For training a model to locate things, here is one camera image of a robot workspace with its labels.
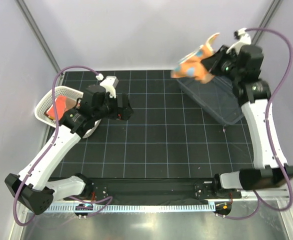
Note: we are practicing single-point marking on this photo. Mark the aluminium frame post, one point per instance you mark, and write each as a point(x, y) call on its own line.
point(37, 33)
point(266, 20)

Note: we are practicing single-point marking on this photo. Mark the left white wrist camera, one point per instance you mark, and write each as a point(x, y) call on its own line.
point(109, 83)

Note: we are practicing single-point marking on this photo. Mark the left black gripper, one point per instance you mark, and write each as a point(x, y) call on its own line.
point(121, 113)

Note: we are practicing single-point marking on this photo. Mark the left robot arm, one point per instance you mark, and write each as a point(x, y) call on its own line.
point(32, 187)

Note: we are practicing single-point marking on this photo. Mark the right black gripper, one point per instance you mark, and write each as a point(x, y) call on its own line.
point(214, 62)

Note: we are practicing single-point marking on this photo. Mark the white slotted cable duct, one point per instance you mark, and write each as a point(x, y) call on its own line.
point(77, 208)

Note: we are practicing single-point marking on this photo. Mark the clear plastic storage bin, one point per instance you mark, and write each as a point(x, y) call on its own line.
point(216, 98)

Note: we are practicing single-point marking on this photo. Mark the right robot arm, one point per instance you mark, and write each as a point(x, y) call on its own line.
point(271, 169)

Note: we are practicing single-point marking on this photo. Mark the pink brown towel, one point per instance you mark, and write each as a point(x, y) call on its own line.
point(63, 104)

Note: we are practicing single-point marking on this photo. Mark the left aluminium frame post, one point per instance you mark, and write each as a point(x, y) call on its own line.
point(37, 33)

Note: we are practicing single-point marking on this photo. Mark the right aluminium frame post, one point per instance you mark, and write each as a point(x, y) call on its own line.
point(266, 20)

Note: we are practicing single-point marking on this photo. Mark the white perforated plastic basket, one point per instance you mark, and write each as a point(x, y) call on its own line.
point(46, 102)

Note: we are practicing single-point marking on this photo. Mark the orange polka dot towel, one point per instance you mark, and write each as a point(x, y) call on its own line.
point(190, 66)

